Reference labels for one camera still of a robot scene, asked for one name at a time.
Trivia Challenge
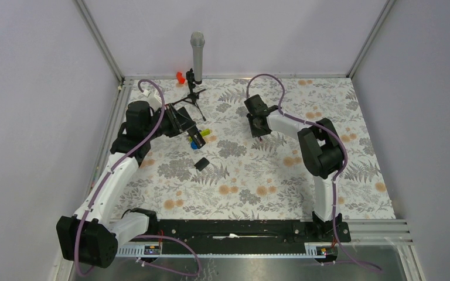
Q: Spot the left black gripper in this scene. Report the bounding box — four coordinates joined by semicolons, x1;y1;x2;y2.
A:
144;103;195;140

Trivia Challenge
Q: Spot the black battery cover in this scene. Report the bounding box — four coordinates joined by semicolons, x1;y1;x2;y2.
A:
194;157;210;172

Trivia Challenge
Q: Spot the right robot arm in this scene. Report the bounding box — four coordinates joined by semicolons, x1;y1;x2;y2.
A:
244;95;347;241

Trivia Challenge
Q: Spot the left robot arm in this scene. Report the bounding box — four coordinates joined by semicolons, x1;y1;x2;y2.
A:
56;101;198;268

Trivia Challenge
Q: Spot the black tripod mic stand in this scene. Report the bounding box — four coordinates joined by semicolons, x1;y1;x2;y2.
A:
171;68;207;121

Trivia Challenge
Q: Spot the orange plastic piece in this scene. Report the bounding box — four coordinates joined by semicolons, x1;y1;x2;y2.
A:
176;71;186;85

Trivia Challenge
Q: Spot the floral table mat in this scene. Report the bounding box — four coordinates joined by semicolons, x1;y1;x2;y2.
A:
112;77;395;220

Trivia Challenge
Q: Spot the grey microphone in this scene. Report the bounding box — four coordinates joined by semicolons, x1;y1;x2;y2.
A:
190;31;205;84

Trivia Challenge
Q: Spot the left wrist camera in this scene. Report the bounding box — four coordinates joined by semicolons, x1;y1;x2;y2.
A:
142;90;164;109

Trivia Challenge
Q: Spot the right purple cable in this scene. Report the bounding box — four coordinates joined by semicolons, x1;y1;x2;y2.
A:
246;73;349;183

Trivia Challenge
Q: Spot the purple cable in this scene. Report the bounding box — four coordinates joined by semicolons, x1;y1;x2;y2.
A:
246;73;349;183
73;79;166;278

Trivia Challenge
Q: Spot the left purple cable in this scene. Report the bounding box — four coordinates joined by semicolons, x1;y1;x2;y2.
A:
73;79;166;278

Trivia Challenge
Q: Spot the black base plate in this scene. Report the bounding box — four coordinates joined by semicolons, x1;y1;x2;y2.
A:
147;219;352;255

